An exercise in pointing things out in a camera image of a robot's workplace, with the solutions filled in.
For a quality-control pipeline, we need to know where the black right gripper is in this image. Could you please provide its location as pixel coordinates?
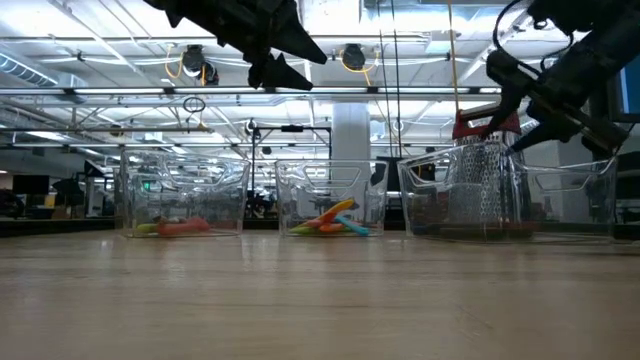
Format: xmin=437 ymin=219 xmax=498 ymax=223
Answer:
xmin=483 ymin=48 xmax=630 ymax=155

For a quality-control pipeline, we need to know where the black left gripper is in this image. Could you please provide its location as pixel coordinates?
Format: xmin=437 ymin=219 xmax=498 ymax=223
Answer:
xmin=212 ymin=0 xmax=330 ymax=92

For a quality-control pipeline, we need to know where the clear plastic bin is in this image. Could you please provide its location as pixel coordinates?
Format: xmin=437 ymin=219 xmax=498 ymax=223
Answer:
xmin=397 ymin=142 xmax=619 ymax=245
xmin=118 ymin=148 xmax=251 ymax=239
xmin=275 ymin=159 xmax=389 ymax=238

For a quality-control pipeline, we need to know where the yellow silicone spatula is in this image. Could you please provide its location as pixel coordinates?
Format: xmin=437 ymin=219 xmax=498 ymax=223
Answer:
xmin=317 ymin=198 xmax=357 ymax=225

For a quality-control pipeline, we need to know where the blue silicone spatula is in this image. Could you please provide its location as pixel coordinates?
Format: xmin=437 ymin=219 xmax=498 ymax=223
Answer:
xmin=334 ymin=214 xmax=371 ymax=237

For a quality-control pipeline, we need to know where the red metal box grater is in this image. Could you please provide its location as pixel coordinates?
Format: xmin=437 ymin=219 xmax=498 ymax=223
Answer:
xmin=451 ymin=107 xmax=532 ymax=231

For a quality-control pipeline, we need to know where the grey workstation cart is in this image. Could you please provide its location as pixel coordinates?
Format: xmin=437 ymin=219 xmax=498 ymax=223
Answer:
xmin=587 ymin=84 xmax=640 ymax=226

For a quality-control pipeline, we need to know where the white pillar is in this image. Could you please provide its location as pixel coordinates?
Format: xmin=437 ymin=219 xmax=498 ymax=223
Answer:
xmin=332 ymin=102 xmax=371 ymax=166

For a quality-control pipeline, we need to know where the computer monitor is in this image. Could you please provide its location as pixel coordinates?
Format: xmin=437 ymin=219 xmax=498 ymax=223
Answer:
xmin=609 ymin=54 xmax=640 ymax=124

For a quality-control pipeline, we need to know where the dark background workstation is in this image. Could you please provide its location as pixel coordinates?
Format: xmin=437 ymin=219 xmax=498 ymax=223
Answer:
xmin=51 ymin=158 xmax=117 ymax=220

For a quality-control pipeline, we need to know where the black background monitor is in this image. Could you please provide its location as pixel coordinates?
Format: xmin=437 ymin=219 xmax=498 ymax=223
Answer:
xmin=12 ymin=174 xmax=51 ymax=196

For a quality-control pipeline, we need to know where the black background rig frame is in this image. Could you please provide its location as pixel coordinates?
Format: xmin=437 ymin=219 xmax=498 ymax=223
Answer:
xmin=249 ymin=123 xmax=334 ymax=161

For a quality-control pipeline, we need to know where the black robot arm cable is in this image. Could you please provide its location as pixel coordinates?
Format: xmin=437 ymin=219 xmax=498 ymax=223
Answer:
xmin=492 ymin=0 xmax=576 ymax=76

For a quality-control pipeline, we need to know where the black hanging cable ring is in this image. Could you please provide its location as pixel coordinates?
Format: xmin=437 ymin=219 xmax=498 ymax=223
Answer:
xmin=182 ymin=95 xmax=207 ymax=115

